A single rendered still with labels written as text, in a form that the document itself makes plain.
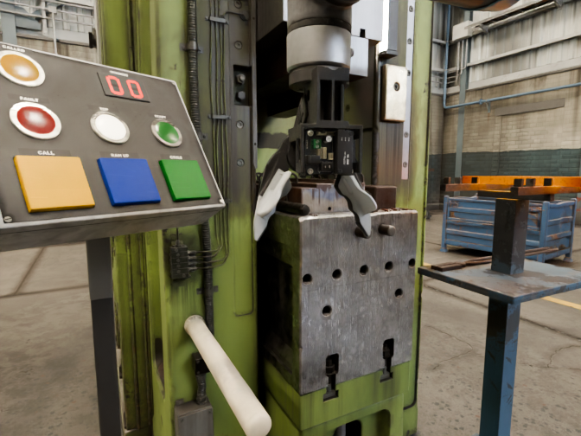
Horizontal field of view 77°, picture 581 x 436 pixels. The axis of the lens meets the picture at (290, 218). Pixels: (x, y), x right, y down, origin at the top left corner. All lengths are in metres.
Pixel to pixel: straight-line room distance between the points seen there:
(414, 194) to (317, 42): 1.00
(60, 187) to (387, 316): 0.85
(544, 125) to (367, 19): 8.31
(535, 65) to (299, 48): 9.38
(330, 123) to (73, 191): 0.34
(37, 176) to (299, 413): 0.79
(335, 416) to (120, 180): 0.82
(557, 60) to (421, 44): 8.16
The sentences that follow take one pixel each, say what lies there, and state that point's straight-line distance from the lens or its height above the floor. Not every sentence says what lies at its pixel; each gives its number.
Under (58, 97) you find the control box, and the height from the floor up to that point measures 1.13.
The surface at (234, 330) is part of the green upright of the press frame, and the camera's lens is 1.09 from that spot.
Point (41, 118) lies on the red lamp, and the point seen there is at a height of 1.09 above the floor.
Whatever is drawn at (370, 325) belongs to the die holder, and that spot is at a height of 0.61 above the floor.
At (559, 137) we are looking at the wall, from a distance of 9.09.
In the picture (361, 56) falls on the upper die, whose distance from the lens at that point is 1.06.
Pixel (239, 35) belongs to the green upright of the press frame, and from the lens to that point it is 1.07.
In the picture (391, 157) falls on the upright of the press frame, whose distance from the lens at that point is 1.28.
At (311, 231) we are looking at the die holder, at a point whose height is 0.88.
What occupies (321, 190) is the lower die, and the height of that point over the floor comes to 0.97.
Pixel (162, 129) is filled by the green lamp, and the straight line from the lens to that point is 0.70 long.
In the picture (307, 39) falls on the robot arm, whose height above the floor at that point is 1.16.
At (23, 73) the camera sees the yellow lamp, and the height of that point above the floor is 1.15.
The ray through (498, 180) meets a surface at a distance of 1.22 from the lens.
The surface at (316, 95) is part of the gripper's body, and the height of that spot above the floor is 1.10.
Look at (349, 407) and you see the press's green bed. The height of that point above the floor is 0.39.
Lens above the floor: 1.02
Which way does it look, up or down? 7 degrees down
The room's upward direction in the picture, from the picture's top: straight up
